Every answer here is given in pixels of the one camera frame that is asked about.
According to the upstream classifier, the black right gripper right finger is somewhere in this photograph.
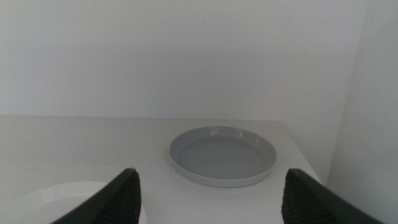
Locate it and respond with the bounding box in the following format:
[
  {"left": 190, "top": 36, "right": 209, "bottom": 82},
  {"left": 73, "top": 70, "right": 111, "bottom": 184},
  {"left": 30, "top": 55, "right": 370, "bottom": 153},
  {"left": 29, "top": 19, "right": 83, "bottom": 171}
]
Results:
[{"left": 280, "top": 168, "right": 386, "bottom": 224}]

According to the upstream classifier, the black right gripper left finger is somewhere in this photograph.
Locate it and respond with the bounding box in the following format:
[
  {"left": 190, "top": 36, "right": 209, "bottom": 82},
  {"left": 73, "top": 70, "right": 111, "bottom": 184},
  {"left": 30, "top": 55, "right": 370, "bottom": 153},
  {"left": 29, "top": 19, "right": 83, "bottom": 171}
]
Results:
[{"left": 51, "top": 167, "right": 142, "bottom": 224}]

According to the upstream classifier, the grey shallow bowl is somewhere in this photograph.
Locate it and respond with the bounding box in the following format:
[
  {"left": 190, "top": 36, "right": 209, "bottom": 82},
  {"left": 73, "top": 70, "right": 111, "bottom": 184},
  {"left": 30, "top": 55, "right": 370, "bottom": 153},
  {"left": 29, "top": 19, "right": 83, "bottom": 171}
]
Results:
[{"left": 169, "top": 125, "right": 277, "bottom": 189}]

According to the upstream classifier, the white shallow bowl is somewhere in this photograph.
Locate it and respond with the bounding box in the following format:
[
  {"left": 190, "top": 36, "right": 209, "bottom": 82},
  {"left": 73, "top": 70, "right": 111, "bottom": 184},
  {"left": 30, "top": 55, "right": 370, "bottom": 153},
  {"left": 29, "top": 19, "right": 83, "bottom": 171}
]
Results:
[{"left": 0, "top": 180, "right": 147, "bottom": 224}]

